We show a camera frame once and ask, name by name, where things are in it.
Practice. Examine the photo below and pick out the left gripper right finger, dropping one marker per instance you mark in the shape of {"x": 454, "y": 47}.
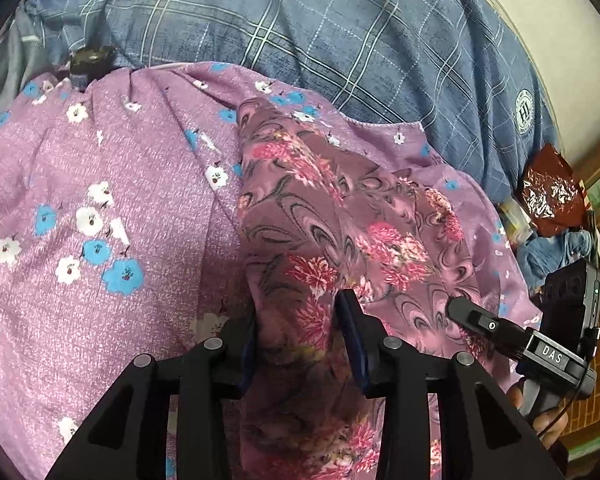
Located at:
{"x": 483, "y": 436}

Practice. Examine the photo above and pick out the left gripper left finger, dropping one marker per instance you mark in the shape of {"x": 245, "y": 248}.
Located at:
{"x": 124, "y": 436}

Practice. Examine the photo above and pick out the maroon floral garment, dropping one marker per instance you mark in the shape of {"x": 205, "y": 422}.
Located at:
{"x": 315, "y": 219}

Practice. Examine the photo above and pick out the right hand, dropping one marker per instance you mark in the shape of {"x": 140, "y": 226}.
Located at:
{"x": 549, "y": 426}

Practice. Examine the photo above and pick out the blue crumpled cloth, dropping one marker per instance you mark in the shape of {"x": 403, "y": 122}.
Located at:
{"x": 539, "y": 256}

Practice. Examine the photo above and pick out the red brown snack packet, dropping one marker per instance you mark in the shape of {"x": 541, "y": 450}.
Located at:
{"x": 551, "y": 195}

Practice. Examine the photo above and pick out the purple flowered cloth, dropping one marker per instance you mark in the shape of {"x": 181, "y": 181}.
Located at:
{"x": 119, "y": 230}

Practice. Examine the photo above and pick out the blue plaid bedsheet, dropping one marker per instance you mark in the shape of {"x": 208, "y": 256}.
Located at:
{"x": 454, "y": 66}

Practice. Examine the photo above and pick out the small black round object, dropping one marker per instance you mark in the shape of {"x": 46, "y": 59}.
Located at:
{"x": 89, "y": 64}

